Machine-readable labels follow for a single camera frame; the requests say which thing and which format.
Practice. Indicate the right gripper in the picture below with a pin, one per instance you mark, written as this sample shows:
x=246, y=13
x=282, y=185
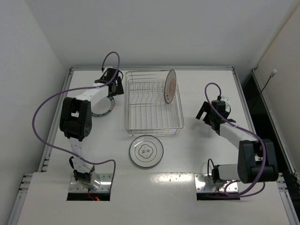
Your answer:
x=206, y=113

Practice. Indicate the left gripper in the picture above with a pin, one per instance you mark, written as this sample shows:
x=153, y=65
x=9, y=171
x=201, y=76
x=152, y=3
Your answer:
x=117, y=86

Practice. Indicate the green rimmed white plate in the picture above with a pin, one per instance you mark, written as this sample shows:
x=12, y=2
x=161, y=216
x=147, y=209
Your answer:
x=103, y=107

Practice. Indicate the orange patterned white plate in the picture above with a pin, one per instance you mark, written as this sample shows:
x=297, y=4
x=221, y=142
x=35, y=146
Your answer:
x=170, y=86

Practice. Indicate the black rimmed white plate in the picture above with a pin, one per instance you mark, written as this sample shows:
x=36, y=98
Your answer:
x=146, y=151

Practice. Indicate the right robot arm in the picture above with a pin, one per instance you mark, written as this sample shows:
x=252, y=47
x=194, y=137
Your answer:
x=254, y=157

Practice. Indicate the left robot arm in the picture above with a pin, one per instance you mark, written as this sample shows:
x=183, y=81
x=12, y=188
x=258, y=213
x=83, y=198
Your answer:
x=76, y=124

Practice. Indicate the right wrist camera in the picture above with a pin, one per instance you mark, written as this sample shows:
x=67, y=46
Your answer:
x=222, y=107

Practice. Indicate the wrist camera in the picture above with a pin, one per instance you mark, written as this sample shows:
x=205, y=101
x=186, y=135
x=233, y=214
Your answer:
x=109, y=76
x=222, y=107

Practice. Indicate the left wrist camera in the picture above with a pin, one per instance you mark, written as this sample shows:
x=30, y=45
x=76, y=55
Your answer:
x=109, y=76

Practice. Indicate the metal wire dish rack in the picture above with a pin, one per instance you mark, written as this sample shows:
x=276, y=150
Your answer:
x=147, y=112

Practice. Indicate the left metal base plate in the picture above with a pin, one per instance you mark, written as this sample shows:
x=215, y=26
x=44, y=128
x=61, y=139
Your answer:
x=103, y=181

